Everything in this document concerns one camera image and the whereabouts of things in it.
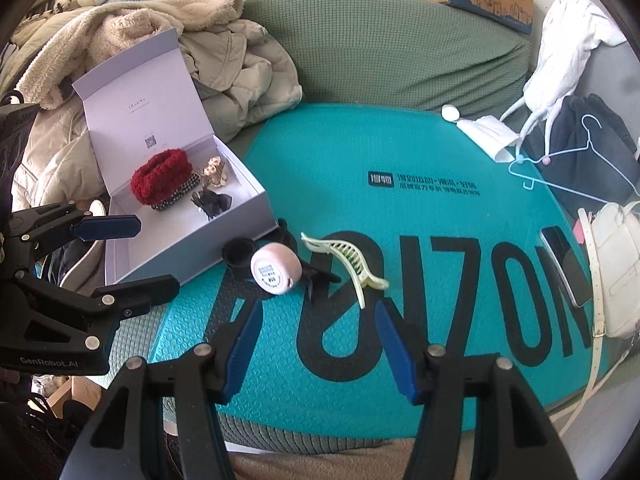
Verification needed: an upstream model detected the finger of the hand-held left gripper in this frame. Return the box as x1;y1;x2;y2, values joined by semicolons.
7;201;143;261
15;274;181;331

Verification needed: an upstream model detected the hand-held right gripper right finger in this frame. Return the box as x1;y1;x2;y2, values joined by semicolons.
375;299;571;480

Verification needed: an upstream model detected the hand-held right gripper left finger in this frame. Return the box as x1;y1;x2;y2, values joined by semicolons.
60;300;266;480

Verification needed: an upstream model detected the black white checkered scrunchie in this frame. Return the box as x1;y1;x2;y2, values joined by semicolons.
150;172;203;213

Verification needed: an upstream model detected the red knitted scrunchie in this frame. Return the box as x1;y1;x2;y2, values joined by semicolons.
131;149;195;206

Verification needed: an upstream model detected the pink round compact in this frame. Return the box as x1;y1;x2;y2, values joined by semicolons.
250;242;302;296

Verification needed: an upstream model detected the black round lid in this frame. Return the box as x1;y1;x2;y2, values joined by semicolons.
222;238;258;276

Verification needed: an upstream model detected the black sheer bow clip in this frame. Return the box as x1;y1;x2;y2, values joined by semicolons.
190;189;233;220

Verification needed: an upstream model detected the cream hair claw clip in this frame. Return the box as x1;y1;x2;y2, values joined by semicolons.
301;232;391;309

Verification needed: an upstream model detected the black hair claw clip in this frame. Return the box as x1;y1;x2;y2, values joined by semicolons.
272;218;343;306

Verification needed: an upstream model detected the white hinged gift box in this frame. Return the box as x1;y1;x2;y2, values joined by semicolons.
71;27;278;286

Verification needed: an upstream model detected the brown cardboard piece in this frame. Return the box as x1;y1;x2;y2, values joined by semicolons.
47;375;108;418

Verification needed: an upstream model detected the cream puffer jacket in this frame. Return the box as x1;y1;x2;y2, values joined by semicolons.
10;10;116;211

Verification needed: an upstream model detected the teal bubble mailer bag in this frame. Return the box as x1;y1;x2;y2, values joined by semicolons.
147;102;613;433

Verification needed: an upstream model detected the beige fleece cloth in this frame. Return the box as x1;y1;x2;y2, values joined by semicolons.
230;437;426;480

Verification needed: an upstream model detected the black smartphone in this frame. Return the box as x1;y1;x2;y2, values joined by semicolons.
540;225;593;309

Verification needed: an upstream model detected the beige fleece coat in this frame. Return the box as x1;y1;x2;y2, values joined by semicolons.
17;0;246;111

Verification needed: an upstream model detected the beige puffer jacket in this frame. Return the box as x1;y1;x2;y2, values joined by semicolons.
177;19;304;143

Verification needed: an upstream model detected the light blue clothes hanger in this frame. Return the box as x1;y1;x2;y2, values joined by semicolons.
509;114;640;204

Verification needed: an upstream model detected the white handbag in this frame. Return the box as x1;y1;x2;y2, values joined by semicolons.
555;201;640;438

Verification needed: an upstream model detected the white folded face mask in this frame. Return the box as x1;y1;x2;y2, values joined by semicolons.
457;115;523;163

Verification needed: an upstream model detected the dark navy garment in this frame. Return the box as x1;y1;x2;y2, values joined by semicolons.
522;94;640;216

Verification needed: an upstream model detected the green covered sofa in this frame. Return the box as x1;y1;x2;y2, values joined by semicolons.
107;0;640;453

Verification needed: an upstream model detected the white jacket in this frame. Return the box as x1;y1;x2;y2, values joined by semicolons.
500;0;630;161

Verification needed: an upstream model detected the grey cushion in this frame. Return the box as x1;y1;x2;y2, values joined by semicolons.
585;40;640;106

